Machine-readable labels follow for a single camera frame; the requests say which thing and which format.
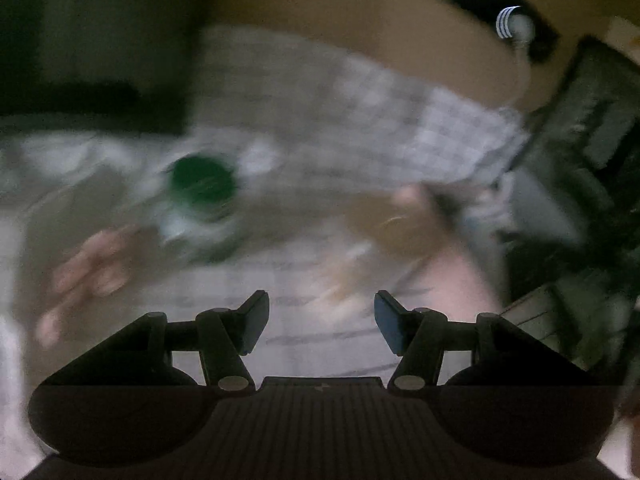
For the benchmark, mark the green lid can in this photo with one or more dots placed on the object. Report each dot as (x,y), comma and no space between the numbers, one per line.
(200,195)

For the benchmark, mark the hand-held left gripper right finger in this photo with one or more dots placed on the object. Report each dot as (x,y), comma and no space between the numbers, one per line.
(389,322)

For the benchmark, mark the black white-striped object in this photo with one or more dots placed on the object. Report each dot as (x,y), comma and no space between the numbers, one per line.
(490,0)

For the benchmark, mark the pink soft flower bunch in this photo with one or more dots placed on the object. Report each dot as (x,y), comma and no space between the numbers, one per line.
(85,280)

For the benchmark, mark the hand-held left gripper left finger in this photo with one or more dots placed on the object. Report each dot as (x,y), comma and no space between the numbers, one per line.
(255,321)

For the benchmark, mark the large jar beige lid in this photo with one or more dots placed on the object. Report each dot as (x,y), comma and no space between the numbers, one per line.
(395,230)

